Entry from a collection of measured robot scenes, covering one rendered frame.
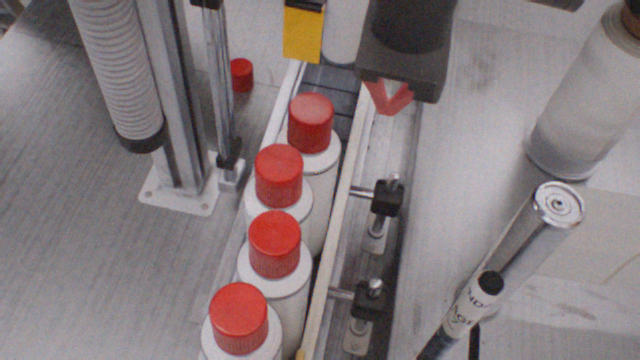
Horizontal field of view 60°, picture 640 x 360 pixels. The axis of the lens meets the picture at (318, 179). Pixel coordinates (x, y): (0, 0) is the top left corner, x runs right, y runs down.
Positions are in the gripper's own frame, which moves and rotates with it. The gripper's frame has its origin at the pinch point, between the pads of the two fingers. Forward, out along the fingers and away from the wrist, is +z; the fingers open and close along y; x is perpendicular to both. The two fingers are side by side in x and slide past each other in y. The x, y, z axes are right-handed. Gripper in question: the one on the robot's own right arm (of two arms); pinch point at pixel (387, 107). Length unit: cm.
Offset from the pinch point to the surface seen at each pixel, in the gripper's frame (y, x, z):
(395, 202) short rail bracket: -3.4, -3.1, 9.6
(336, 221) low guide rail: -6.8, 2.2, 10.1
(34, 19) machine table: 19, 50, 19
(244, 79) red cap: 14.1, 18.1, 16.3
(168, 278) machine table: -13.3, 18.2, 18.5
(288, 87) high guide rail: 4.6, 10.1, 5.4
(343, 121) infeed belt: 8.6, 4.2, 13.6
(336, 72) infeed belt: 16.2, 6.6, 13.7
